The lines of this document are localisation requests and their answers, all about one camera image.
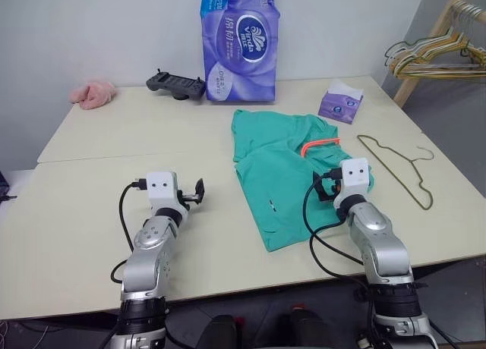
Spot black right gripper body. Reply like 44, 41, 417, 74
322, 177, 342, 200

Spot olive wire hanger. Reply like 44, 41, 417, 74
356, 134, 435, 211

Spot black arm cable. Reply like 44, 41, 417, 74
109, 179, 148, 286
303, 168, 372, 290

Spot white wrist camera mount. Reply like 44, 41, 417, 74
147, 170, 190, 218
333, 157, 370, 209

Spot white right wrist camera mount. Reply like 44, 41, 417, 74
333, 157, 370, 209

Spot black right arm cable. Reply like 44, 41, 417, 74
303, 168, 372, 290

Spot black handheld controller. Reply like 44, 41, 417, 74
145, 67, 207, 101

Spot wooden clothes rack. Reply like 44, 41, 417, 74
392, 0, 486, 108

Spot pink fluffy cloth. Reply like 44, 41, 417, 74
68, 80, 117, 111

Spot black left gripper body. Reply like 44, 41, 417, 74
177, 189, 198, 210

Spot large purple tissue pack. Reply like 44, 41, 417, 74
197, 0, 283, 105

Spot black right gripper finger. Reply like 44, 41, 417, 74
312, 170, 330, 203

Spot green shorts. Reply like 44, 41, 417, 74
230, 108, 377, 253

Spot small purple tissue pack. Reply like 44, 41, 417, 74
317, 79, 365, 126

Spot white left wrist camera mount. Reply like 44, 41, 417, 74
147, 170, 190, 218

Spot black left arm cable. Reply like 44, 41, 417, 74
109, 179, 148, 286

